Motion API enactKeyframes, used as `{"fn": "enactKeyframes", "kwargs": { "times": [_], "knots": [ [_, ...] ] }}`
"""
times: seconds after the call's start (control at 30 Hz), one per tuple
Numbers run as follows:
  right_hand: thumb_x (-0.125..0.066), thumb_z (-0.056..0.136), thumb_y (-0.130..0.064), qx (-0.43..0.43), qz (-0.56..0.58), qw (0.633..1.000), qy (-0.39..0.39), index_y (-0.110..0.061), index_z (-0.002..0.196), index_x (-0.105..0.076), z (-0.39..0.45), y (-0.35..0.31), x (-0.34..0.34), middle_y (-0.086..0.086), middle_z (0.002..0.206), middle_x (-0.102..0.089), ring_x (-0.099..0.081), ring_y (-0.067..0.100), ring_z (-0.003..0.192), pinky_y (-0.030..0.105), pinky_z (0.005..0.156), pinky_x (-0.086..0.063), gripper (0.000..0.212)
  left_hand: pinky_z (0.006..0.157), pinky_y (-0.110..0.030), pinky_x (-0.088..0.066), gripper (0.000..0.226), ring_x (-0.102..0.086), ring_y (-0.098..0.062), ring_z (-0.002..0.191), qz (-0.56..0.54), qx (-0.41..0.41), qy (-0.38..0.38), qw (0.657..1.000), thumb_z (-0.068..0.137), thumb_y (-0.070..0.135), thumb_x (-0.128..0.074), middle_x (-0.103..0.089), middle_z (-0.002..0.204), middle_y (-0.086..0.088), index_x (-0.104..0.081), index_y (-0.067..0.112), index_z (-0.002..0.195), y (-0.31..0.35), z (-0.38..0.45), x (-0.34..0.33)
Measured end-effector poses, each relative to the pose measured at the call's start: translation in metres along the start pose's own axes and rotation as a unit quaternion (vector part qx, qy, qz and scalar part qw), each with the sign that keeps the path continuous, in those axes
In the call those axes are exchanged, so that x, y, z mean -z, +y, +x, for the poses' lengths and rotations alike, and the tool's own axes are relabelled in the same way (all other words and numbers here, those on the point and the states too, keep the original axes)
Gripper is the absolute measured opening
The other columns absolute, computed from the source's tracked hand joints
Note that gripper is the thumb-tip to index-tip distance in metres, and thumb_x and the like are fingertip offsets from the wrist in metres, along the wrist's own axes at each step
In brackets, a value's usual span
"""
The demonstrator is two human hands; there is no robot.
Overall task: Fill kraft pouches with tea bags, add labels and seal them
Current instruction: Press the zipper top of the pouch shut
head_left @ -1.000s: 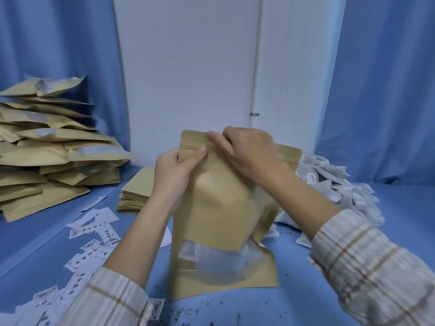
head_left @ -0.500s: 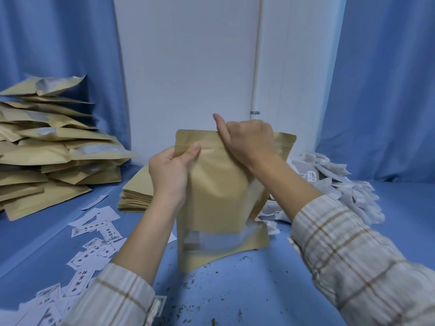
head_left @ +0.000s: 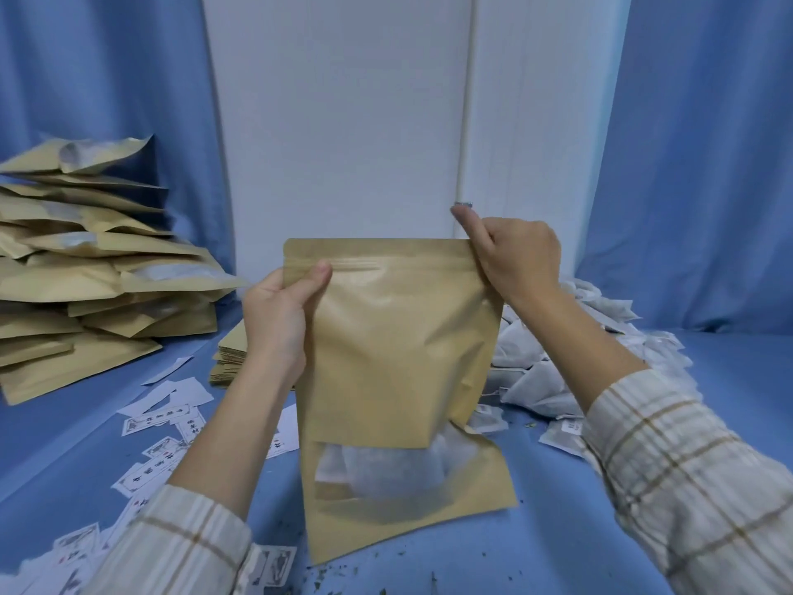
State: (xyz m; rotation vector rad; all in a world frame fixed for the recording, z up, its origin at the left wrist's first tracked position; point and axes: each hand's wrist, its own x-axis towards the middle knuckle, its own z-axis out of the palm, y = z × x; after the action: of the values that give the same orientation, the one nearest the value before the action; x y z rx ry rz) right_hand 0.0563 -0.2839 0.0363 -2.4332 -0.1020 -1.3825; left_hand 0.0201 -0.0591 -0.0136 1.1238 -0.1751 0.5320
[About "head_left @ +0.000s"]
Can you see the person's left hand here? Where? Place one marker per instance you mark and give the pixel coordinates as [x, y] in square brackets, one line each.
[275, 322]

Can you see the person's right hand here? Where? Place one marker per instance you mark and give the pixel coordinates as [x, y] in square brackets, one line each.
[520, 260]

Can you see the stack of kraft pouches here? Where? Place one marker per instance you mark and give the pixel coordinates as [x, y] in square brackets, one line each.
[229, 359]

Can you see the kraft pouch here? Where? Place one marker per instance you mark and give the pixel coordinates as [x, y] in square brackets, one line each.
[384, 340]

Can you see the pile of white tea bags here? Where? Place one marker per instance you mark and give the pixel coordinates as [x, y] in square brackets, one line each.
[533, 377]

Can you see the white paper labels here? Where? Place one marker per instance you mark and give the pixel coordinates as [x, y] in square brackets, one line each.
[149, 427]

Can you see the pile of kraft pouches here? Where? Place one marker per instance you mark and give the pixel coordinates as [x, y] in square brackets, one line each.
[74, 285]

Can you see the person's left forearm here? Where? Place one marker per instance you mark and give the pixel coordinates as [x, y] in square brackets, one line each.
[186, 520]

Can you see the blue curtain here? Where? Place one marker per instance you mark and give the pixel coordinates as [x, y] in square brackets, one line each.
[93, 68]
[700, 148]

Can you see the blue table cover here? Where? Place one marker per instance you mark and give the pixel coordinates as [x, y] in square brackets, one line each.
[545, 526]

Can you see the white wall pipe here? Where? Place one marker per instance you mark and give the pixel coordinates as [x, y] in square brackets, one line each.
[466, 86]

